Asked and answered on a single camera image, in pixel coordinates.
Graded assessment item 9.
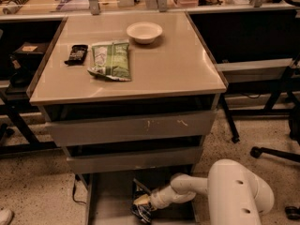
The white shoe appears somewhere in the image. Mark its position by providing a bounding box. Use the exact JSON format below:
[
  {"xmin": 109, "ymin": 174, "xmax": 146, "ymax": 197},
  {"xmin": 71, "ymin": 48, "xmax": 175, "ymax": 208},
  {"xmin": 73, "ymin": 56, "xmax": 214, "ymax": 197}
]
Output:
[{"xmin": 0, "ymin": 209, "xmax": 13, "ymax": 225}]

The black caster wheel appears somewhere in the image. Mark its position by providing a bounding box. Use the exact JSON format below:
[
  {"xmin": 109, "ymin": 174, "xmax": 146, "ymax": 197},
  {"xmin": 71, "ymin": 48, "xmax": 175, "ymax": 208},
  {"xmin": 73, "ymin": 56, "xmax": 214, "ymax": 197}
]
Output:
[{"xmin": 285, "ymin": 206, "xmax": 300, "ymax": 220}]

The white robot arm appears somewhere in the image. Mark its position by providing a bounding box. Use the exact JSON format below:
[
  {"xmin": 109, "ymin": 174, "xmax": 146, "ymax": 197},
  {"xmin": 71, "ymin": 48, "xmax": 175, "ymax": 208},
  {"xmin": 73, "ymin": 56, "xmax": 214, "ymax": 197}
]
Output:
[{"xmin": 131, "ymin": 159, "xmax": 275, "ymax": 225}]

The black snack bar packet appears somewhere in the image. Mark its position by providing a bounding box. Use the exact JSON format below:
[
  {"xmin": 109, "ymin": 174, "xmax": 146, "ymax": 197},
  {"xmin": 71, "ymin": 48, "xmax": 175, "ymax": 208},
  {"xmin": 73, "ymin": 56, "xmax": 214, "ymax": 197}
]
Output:
[{"xmin": 65, "ymin": 44, "xmax": 88, "ymax": 66}]

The middle grey drawer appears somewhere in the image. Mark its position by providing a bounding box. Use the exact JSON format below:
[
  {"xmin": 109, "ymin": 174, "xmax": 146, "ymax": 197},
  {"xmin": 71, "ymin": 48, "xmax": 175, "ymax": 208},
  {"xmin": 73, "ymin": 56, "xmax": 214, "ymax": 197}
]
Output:
[{"xmin": 67, "ymin": 146, "xmax": 203, "ymax": 174}]

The blue chip bag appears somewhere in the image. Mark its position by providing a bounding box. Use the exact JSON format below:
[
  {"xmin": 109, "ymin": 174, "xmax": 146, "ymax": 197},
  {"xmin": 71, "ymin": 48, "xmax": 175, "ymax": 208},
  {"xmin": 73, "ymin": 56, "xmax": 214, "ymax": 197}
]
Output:
[{"xmin": 130, "ymin": 178, "xmax": 154, "ymax": 225}]

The black box under desk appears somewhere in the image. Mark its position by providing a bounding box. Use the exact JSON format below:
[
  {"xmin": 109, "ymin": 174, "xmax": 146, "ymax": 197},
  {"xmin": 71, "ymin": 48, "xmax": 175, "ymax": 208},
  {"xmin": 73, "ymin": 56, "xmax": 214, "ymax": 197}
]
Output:
[{"xmin": 13, "ymin": 42, "xmax": 49, "ymax": 69}]

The green chip bag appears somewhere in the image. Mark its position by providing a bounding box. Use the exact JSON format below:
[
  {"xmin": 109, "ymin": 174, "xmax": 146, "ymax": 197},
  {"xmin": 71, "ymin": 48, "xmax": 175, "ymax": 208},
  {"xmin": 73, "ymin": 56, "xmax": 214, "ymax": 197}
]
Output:
[{"xmin": 87, "ymin": 39, "xmax": 131, "ymax": 82}]

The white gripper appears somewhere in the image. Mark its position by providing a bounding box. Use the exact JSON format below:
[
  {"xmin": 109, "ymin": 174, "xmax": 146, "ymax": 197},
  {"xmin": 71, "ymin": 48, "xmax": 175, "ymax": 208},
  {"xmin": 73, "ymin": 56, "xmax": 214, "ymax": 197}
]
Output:
[{"xmin": 133, "ymin": 189, "xmax": 168, "ymax": 209}]

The top grey drawer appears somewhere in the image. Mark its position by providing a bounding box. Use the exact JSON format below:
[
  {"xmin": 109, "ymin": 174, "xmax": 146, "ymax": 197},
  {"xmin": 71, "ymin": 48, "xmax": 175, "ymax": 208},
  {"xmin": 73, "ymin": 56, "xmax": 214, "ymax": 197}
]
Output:
[{"xmin": 46, "ymin": 111, "xmax": 216, "ymax": 146}]

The bottom open grey drawer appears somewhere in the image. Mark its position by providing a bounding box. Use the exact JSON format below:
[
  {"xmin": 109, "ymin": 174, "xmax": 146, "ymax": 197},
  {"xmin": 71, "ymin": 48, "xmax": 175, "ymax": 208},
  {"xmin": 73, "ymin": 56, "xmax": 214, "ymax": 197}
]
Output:
[{"xmin": 86, "ymin": 166, "xmax": 198, "ymax": 225}]

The black office chair base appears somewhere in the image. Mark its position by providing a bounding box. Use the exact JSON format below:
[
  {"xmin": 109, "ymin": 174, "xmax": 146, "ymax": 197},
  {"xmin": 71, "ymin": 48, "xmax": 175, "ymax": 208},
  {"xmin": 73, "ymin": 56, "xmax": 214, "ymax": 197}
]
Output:
[{"xmin": 250, "ymin": 146, "xmax": 300, "ymax": 163}]

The grey drawer cabinet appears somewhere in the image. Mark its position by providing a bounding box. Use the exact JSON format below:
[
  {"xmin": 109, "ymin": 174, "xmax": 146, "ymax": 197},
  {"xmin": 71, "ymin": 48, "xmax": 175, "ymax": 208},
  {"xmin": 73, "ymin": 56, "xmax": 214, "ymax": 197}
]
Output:
[{"xmin": 30, "ymin": 12, "xmax": 227, "ymax": 216}]

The black floor cable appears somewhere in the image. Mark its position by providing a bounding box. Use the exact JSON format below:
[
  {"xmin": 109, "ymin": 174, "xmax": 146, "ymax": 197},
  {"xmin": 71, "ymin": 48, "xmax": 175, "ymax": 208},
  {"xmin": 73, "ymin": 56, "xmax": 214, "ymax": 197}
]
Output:
[{"xmin": 71, "ymin": 173, "xmax": 87, "ymax": 206}]

